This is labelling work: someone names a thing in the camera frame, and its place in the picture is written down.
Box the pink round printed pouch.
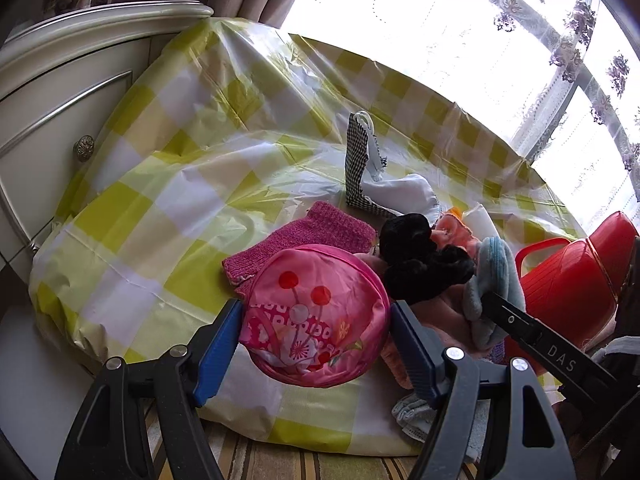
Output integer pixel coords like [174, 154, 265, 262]
[239, 245, 391, 388]

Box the red insulated container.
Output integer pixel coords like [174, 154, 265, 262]
[505, 210, 638, 376]

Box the black fluffy plush item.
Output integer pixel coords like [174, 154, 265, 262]
[378, 213, 476, 306]

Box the pink baby hat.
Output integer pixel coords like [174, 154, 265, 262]
[432, 212, 475, 248]

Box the white bib with checked trim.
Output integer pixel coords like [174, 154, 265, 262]
[344, 112, 441, 221]

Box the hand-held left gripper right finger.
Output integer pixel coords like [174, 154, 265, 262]
[391, 300, 573, 480]

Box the yellow checked plastic tablecloth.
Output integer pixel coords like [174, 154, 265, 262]
[29, 17, 588, 458]

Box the white lace curtain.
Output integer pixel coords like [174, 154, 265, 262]
[440, 0, 640, 186]

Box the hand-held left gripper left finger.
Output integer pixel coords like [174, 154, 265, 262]
[54, 299, 244, 480]

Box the blue-grey plush mitten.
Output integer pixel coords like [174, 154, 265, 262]
[462, 236, 527, 351]

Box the striped cushion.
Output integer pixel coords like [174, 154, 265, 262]
[140, 400, 481, 480]

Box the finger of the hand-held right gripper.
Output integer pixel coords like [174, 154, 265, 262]
[479, 291, 548, 348]

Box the pink fleece cloth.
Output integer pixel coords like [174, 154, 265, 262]
[380, 290, 483, 391]

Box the pink knitted garment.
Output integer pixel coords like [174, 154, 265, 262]
[221, 201, 378, 301]

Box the white lace-edged cloth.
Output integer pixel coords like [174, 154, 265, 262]
[391, 392, 488, 461]

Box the white cabinet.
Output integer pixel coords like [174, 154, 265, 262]
[0, 1, 216, 261]

